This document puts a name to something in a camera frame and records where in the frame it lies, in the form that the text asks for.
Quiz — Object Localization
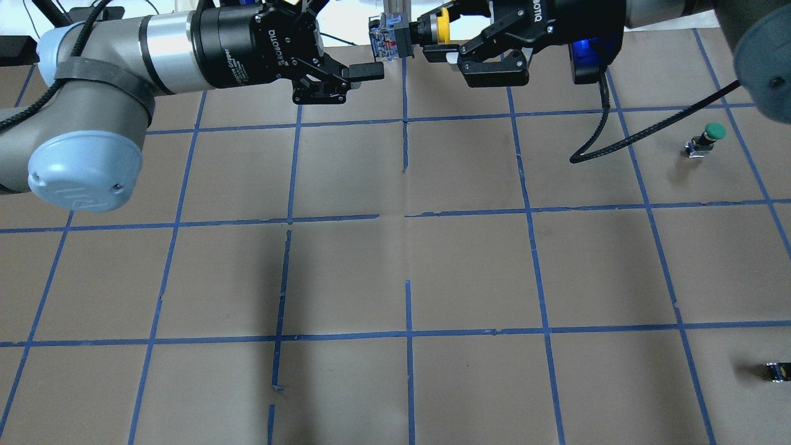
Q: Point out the yellow push button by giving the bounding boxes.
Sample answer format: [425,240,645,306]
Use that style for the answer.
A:
[369,14,452,64]

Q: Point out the aluminium frame post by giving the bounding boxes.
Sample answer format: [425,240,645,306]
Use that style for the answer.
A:
[383,0,412,22]

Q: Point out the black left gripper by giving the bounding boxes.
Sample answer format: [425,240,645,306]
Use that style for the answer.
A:
[190,1,385,104]

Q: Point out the small black switch block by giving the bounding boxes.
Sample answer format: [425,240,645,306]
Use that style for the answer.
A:
[765,362,790,383]

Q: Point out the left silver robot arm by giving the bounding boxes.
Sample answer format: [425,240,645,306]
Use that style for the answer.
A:
[1,1,384,213]

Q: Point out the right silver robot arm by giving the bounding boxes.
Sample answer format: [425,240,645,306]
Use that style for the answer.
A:
[410,1,790,124]

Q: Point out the green push button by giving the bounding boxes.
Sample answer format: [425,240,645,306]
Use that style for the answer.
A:
[683,123,728,159]

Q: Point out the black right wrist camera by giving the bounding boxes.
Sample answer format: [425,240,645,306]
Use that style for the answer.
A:
[568,33,624,85]

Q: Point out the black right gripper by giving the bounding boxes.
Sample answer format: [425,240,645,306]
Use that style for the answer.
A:
[420,1,627,87]

